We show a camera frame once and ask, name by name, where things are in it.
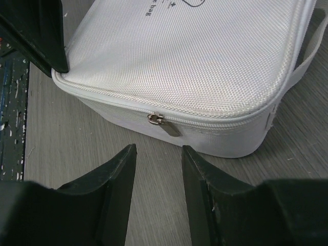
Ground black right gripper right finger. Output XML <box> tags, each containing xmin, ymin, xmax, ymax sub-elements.
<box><xmin>181</xmin><ymin>146</ymin><xmax>327</xmax><ymax>245</ymax></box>

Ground grey medicine kit case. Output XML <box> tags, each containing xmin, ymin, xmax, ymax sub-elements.
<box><xmin>52</xmin><ymin>1</ymin><xmax>327</xmax><ymax>158</ymax></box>

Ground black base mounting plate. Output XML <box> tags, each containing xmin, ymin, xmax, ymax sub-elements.
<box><xmin>1</xmin><ymin>37</ymin><xmax>30</xmax><ymax>181</ymax></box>

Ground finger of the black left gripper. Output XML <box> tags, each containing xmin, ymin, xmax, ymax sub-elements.
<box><xmin>1</xmin><ymin>0</ymin><xmax>69</xmax><ymax>77</ymax></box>

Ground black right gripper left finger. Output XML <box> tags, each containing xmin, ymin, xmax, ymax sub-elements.
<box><xmin>1</xmin><ymin>144</ymin><xmax>137</xmax><ymax>245</ymax></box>

